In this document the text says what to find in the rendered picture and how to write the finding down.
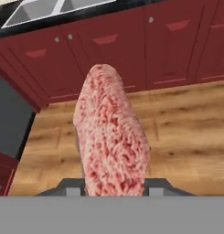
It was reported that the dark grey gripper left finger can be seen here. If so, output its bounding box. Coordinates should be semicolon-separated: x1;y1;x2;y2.
36;177;87;197

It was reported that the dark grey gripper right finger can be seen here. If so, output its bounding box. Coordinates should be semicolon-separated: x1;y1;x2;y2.
143;177;196;197

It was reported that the pink raw steak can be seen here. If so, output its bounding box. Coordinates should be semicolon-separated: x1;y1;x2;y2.
72;63;152;197

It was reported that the red cupboard door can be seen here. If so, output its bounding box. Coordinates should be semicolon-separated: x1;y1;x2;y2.
143;0;221;91
0;27;88;106
59;8;147;94
195;25;224;84

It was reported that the steel kitchen sink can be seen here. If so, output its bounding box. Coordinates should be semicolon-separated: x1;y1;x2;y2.
1;0;118;30

